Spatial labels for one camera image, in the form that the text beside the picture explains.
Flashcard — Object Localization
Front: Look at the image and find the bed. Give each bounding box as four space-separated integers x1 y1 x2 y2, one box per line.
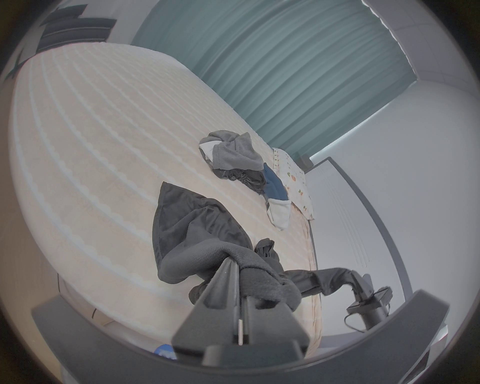
7 42 419 361

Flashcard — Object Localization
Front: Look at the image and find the black chest of drawers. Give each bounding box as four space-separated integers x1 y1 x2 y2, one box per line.
37 4 116 53

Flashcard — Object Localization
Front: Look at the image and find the blue-green curtain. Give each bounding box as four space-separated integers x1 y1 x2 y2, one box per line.
169 0 419 160
131 0 271 72

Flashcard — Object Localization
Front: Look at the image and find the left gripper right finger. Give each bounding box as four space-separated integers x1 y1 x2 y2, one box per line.
241 298 310 352

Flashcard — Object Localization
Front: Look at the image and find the pile of clothes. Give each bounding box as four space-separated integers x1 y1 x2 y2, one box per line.
199 130 291 230

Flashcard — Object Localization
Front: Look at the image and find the black cable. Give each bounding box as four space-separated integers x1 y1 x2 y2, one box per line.
344 313 370 333

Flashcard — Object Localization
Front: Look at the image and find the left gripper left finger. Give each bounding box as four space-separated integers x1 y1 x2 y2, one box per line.
172 258 241 352

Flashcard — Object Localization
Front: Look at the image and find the white printed pillow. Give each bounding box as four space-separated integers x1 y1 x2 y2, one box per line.
272 147 316 220

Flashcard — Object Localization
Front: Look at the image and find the black T-shirt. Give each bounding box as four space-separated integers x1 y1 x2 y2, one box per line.
152 182 362 313

